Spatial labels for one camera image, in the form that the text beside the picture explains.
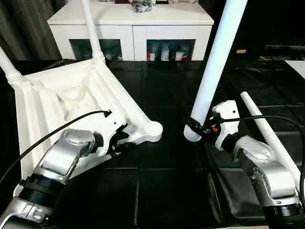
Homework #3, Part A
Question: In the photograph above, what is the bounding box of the black white spotted toy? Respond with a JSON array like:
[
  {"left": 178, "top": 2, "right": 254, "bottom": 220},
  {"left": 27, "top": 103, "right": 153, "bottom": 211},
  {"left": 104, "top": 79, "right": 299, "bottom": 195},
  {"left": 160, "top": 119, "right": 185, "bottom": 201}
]
[{"left": 130, "top": 0, "right": 155, "bottom": 13}]

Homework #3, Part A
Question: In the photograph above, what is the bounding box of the white plastic table leg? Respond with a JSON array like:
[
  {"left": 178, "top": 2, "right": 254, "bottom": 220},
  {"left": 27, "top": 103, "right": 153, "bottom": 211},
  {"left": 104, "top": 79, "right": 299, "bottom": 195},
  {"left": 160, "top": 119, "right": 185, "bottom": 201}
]
[
  {"left": 183, "top": 0, "right": 248, "bottom": 143},
  {"left": 0, "top": 45, "right": 24, "bottom": 84},
  {"left": 81, "top": 0, "right": 105, "bottom": 66},
  {"left": 240, "top": 92, "right": 302, "bottom": 191}
]

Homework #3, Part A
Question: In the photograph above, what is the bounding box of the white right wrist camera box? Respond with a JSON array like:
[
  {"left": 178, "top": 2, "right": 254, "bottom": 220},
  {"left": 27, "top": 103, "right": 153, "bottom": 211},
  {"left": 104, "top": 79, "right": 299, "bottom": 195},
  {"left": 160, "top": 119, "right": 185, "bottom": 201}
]
[{"left": 211, "top": 100, "right": 240, "bottom": 151}]

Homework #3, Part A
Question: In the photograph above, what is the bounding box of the white plastic table top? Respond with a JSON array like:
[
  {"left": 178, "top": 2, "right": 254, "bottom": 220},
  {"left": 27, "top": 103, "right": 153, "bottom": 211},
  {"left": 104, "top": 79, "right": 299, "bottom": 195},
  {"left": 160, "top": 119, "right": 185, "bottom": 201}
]
[{"left": 13, "top": 58, "right": 164, "bottom": 200}]

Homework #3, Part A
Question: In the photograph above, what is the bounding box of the black cabinet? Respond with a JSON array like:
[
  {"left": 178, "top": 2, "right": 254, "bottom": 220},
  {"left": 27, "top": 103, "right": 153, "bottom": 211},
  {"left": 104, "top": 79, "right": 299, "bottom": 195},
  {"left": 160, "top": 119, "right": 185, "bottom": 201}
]
[{"left": 211, "top": 0, "right": 305, "bottom": 62}]

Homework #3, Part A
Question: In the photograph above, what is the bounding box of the white flat board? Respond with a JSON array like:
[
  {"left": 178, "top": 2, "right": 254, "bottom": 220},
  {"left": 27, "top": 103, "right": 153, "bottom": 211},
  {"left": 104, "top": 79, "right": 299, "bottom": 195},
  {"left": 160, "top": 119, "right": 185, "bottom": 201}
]
[{"left": 285, "top": 60, "right": 305, "bottom": 79}]

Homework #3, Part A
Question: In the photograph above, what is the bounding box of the grey curtain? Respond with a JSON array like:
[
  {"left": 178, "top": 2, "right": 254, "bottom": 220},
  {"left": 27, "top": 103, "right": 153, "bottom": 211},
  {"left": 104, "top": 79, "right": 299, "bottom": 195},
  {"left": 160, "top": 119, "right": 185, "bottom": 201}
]
[{"left": 0, "top": 0, "right": 62, "bottom": 62}]

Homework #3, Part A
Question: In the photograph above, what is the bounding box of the black table mat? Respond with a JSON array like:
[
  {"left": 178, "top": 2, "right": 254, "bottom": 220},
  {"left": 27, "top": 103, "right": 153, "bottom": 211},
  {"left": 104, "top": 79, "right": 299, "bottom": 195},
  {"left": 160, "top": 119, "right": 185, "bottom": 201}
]
[{"left": 0, "top": 58, "right": 305, "bottom": 229}]

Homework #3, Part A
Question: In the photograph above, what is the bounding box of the white cabinet with glass doors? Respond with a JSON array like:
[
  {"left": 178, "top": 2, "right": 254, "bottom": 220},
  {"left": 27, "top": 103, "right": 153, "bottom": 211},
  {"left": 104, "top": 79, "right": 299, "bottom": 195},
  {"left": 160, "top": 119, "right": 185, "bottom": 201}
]
[{"left": 47, "top": 0, "right": 214, "bottom": 62}]

